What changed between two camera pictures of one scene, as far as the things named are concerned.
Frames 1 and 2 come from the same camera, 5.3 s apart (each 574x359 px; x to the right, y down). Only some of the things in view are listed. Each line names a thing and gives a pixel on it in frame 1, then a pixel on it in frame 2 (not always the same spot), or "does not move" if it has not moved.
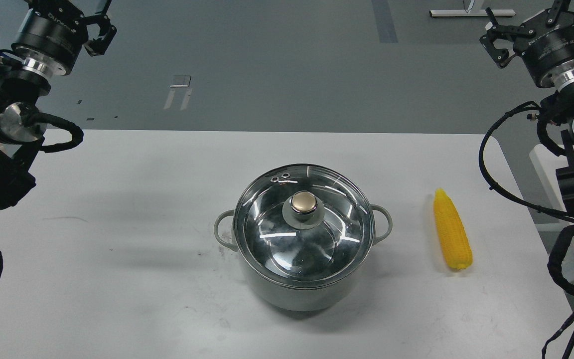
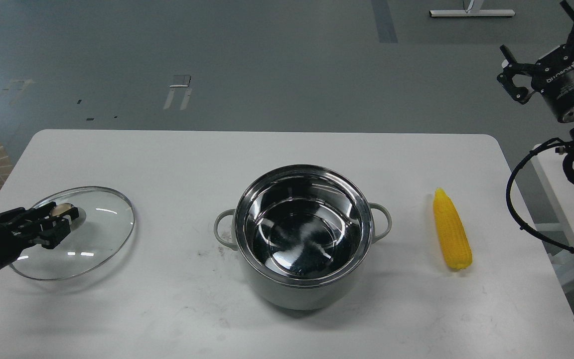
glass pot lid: (304, 225) → (104, 227)
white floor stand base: (471, 12) does not move
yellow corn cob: (456, 244) does not move
